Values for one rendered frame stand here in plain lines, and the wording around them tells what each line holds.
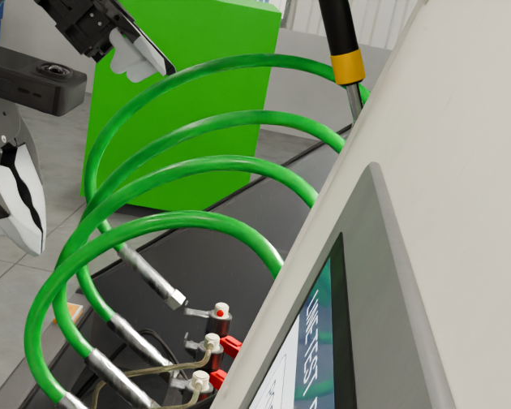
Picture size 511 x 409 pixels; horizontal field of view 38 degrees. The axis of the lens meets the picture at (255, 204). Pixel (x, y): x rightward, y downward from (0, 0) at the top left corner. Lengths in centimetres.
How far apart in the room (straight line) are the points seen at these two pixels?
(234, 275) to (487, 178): 104
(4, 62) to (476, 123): 44
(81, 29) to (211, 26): 311
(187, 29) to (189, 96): 36
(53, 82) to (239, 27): 357
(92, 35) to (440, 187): 84
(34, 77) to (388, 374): 45
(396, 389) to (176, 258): 106
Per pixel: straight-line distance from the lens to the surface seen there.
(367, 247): 24
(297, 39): 730
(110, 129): 83
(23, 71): 58
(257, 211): 116
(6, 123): 64
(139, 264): 87
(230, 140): 422
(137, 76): 107
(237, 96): 417
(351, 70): 47
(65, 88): 57
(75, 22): 102
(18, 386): 102
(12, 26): 795
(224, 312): 88
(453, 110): 24
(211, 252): 119
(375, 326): 19
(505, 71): 21
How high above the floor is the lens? 151
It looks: 18 degrees down
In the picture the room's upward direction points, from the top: 11 degrees clockwise
